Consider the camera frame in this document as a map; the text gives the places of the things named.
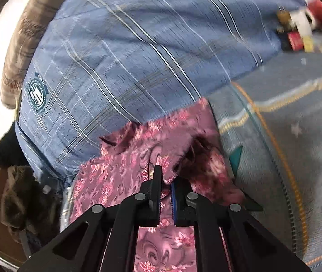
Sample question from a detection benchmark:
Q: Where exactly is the pink floral garment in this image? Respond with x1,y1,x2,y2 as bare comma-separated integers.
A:
69,98,247,272

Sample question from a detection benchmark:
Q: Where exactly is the dark brown fuzzy cloth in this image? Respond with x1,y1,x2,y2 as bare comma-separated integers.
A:
1,166,63,240

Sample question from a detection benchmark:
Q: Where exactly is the blue plaid pillow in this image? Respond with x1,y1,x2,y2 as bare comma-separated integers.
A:
16,0,311,188

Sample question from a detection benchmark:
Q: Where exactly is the white container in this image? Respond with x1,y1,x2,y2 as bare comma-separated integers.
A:
290,8,315,38

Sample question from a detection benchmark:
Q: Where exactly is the grey star print bedsheet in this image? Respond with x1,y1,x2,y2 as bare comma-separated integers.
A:
206,52,322,267

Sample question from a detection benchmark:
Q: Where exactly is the black cloth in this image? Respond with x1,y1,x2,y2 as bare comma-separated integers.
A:
0,122,34,168

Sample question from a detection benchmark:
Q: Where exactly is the beige striped pillow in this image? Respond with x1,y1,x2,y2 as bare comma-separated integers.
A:
1,0,82,110

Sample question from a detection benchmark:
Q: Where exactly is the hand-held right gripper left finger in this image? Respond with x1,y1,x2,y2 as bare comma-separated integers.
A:
19,165,163,272

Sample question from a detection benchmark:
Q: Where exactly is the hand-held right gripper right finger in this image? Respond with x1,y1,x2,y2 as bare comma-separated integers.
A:
171,177,312,272

